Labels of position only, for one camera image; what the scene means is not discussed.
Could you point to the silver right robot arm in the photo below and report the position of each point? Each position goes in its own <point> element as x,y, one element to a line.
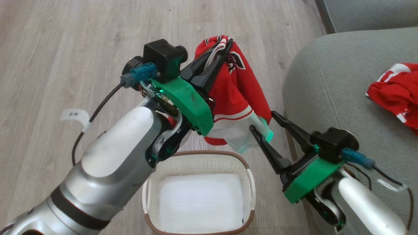
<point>362,205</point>

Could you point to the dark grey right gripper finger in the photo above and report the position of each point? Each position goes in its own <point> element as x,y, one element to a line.
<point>294,130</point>
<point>271,150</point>

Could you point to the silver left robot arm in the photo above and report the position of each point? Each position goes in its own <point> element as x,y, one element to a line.
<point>107,169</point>

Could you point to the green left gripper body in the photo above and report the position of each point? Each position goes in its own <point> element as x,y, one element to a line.
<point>189,101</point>

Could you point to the red jersey with white hem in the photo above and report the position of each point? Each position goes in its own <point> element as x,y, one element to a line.
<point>235,91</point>

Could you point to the grey fabric sofa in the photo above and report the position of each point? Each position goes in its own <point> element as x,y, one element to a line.
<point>333,98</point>

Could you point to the white woven laundry basket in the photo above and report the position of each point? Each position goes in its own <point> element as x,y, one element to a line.
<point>199,199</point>

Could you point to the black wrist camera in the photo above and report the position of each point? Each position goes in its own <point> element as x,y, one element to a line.
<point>336,143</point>
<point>163,58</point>

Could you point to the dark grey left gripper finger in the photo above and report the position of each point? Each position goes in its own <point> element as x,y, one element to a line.
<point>214,73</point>
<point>202,63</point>

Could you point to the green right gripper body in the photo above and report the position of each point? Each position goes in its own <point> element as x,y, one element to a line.
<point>310,178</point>

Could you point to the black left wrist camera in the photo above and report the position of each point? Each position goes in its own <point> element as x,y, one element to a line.
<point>163,58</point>

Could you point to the red garment with white stripes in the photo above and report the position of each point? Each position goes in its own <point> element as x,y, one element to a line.
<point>396,91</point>

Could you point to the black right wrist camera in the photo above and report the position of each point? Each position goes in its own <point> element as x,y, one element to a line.
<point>336,143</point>

